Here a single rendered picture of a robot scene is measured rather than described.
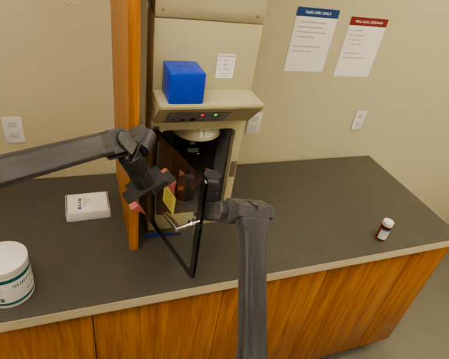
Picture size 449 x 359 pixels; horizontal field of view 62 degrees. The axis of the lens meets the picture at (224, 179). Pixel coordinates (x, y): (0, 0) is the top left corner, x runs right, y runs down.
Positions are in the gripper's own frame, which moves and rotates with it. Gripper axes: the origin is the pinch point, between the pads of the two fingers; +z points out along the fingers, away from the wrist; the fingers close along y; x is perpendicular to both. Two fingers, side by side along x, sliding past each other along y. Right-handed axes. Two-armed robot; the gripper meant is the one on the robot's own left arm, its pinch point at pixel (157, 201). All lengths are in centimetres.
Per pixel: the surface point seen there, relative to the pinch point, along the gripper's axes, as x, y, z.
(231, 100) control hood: -8.1, -34.4, -10.5
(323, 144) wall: -38, -95, 74
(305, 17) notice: -46, -95, 3
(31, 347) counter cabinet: -4, 58, 29
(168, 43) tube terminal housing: -20.9, -26.4, -29.3
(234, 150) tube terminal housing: -14.0, -33.2, 14.6
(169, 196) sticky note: -7.1, -4.1, 8.6
